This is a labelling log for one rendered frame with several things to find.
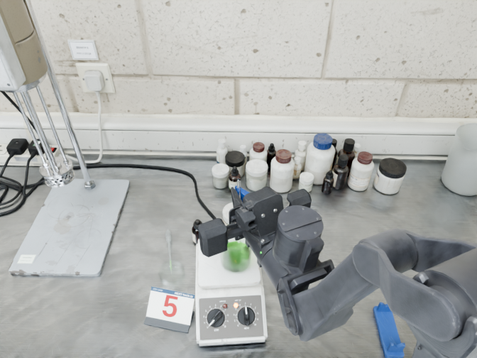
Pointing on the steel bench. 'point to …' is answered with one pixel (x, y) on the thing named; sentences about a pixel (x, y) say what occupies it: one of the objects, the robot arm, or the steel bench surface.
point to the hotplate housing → (228, 296)
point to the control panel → (231, 317)
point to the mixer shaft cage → (52, 176)
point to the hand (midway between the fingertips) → (242, 201)
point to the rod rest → (388, 332)
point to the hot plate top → (216, 270)
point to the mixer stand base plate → (72, 230)
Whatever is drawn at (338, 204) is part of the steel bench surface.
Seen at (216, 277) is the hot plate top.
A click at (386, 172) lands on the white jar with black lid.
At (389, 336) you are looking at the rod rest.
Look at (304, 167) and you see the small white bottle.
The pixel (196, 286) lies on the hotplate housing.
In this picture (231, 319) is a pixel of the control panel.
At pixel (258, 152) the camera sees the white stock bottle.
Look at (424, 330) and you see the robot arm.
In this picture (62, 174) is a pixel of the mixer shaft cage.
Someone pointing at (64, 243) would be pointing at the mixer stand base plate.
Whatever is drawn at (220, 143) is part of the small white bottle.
